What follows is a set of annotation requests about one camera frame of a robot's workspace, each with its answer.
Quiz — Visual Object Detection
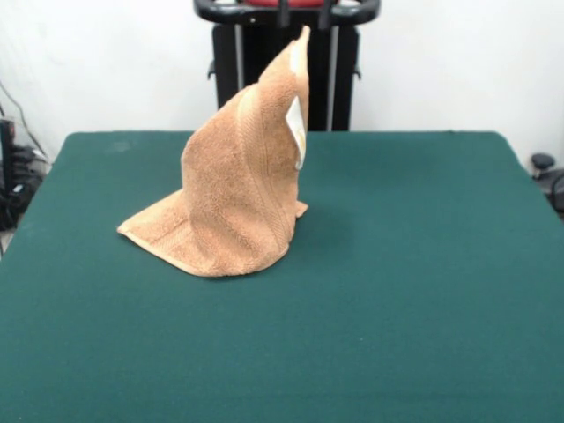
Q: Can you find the tan terry towel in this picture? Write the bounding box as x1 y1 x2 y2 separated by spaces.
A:
115 25 309 280

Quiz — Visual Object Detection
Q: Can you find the black chair base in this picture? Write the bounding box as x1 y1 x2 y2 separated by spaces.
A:
530 152 564 221

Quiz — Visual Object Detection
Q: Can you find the black box with red light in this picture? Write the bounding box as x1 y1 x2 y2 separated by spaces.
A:
0 117 18 197

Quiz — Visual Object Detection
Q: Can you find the dark green table cloth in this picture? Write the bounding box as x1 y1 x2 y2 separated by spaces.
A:
0 130 564 423

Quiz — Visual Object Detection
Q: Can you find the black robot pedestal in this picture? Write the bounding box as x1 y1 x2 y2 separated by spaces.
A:
193 0 381 132

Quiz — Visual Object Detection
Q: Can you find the grey wall cable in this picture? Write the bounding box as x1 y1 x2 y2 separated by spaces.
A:
0 78 48 160

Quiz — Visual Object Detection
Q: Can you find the black cable bundle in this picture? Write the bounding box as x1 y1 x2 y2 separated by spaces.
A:
0 145 52 233

